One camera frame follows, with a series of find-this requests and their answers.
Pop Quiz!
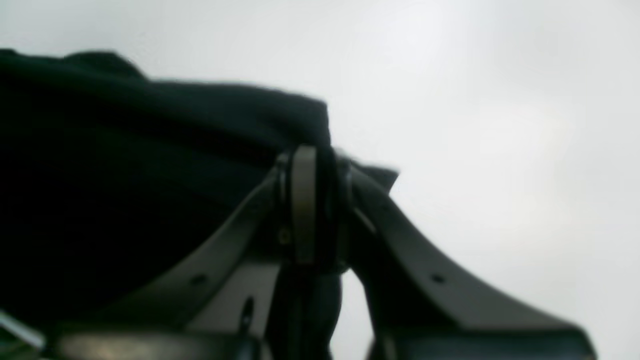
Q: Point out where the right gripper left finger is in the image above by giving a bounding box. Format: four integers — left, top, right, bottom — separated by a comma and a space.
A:
44, 146, 307, 360

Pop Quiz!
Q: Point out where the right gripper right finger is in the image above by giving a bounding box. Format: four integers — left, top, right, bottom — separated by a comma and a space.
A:
317, 146, 598, 360

